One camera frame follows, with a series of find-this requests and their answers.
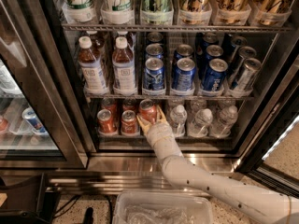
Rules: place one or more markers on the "open fridge door right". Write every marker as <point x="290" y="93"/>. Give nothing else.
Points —
<point x="272" y="160"/>

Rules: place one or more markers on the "silver blue slim can front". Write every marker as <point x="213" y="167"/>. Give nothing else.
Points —
<point x="246" y="74"/>

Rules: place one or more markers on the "blue can front left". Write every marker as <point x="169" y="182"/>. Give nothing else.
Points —
<point x="154" y="74"/>

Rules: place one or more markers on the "blue can second row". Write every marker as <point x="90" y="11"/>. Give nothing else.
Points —
<point x="212" y="52"/>
<point x="183" y="51"/>
<point x="154" y="51"/>

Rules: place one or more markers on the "slim can second row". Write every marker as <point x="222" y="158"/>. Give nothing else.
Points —
<point x="243" y="53"/>

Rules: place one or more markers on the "blue pepsi can front right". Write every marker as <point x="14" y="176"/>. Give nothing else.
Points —
<point x="214" y="75"/>

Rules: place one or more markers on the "blue pepsi can front middle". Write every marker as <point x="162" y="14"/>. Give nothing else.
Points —
<point x="183" y="74"/>

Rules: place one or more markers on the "glass fridge door left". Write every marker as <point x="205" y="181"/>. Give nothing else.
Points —
<point x="36" y="55"/>

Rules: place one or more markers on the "green tall can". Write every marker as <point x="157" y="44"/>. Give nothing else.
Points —
<point x="156" y="12"/>

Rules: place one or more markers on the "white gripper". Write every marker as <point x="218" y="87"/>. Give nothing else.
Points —
<point x="156" y="132"/>

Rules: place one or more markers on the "red coke can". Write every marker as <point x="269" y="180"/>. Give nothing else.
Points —
<point x="148" y="110"/>
<point x="129" y="123"/>
<point x="106" y="121"/>
<point x="129" y="104"/>
<point x="111" y="105"/>

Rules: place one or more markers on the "clear water bottle front left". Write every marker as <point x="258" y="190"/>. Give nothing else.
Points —
<point x="178" y="117"/>

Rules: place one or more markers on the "brown tea bottle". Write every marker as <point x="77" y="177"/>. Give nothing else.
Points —
<point x="89" y="59"/>
<point x="123" y="61"/>

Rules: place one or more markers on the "blue can second row left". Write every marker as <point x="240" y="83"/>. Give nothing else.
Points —
<point x="154" y="51"/>

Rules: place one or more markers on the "blue can second row right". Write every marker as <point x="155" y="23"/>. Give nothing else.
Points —
<point x="212" y="52"/>

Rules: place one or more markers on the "blue can second row middle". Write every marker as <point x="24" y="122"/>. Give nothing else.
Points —
<point x="183" y="51"/>

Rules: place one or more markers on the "clear water bottle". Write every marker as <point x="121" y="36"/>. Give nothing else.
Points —
<point x="178" y="117"/>
<point x="224" y="121"/>
<point x="200" y="123"/>

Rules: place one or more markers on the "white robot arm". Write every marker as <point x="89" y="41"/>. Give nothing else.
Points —
<point x="263" y="205"/>

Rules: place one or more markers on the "brown tea bottle front left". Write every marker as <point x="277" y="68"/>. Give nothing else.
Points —
<point x="89" y="59"/>

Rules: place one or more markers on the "gold tall can left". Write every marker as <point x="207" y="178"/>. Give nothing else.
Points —
<point x="194" y="2"/>

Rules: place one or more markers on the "clear plastic bin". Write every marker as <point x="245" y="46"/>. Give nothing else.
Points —
<point x="147" y="207"/>

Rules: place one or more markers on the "blue pepsi can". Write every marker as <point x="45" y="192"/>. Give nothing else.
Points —
<point x="214" y="75"/>
<point x="183" y="74"/>

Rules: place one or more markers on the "blue white can behind glass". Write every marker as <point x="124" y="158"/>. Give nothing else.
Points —
<point x="30" y="116"/>

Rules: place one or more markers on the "gold tall can right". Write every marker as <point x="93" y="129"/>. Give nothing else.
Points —
<point x="271" y="13"/>

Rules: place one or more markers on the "gold tall can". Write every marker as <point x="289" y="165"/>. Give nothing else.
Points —
<point x="271" y="13"/>
<point x="232" y="11"/>
<point x="194" y="2"/>

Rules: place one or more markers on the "clear water bottle front right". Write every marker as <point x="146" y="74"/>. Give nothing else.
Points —
<point x="224" y="121"/>

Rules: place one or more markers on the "brown tea bottle front right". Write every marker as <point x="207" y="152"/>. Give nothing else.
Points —
<point x="123" y="61"/>

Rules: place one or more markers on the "gold tall can middle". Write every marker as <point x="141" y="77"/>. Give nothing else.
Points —
<point x="232" y="11"/>

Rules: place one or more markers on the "clear water bottle front middle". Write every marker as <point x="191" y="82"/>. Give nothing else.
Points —
<point x="200" y="123"/>

